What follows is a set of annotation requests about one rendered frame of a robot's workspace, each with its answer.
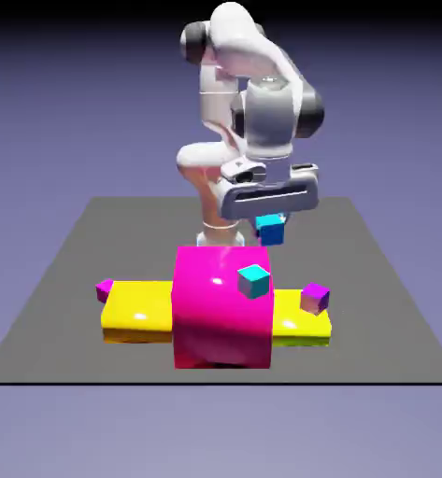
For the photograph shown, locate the small magenta cube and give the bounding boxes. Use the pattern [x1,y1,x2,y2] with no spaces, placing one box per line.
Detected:
[94,278,115,304]

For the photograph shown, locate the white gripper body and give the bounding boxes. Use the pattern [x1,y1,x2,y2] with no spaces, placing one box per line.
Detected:
[220,162,321,221]

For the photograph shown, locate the small cyan cube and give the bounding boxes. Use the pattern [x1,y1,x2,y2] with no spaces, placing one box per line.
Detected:
[254,213,286,247]
[236,263,271,301]

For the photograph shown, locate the large yellow box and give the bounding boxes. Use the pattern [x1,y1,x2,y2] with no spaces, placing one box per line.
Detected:
[100,280,333,348]

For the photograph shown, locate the small purple cube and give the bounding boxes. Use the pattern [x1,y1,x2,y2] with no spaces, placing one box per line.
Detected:
[299,282,331,317]

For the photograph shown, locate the large pink box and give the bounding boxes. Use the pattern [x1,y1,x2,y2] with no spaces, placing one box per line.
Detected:
[170,245,275,371]

